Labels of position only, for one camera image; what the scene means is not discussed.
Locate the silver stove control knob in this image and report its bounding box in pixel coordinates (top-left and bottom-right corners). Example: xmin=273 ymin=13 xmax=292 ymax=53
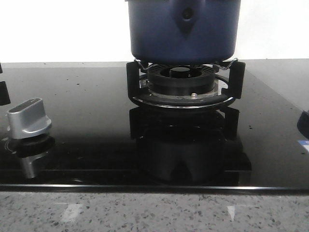
xmin=7 ymin=98 xmax=52 ymax=139

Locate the blue sticker label on stove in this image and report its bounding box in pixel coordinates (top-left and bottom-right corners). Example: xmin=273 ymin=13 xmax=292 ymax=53
xmin=298 ymin=140 xmax=309 ymax=153

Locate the black glass gas stove top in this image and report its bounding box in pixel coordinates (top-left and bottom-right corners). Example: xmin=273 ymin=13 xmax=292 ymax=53
xmin=0 ymin=63 xmax=309 ymax=194

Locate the black right pot support grate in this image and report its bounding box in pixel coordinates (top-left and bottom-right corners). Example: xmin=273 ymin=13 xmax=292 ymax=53
xmin=126 ymin=59 xmax=246 ymax=109

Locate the black pot support grate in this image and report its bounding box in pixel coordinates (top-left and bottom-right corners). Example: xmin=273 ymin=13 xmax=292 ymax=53
xmin=126 ymin=59 xmax=246 ymax=109
xmin=0 ymin=63 xmax=11 ymax=106

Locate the dark blue cooking pot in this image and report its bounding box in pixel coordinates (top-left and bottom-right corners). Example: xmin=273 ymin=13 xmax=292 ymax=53
xmin=127 ymin=0 xmax=241 ymax=65

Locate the metal wire pot reducer ring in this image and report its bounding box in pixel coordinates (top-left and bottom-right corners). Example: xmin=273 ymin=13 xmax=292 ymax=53
xmin=134 ymin=58 xmax=239 ymax=73

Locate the black left pot support grate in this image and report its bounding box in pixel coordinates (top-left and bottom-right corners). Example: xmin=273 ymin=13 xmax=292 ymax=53
xmin=0 ymin=63 xmax=11 ymax=106

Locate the black right gas burner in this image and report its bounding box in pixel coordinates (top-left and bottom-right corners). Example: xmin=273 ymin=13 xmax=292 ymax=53
xmin=147 ymin=65 xmax=215 ymax=96

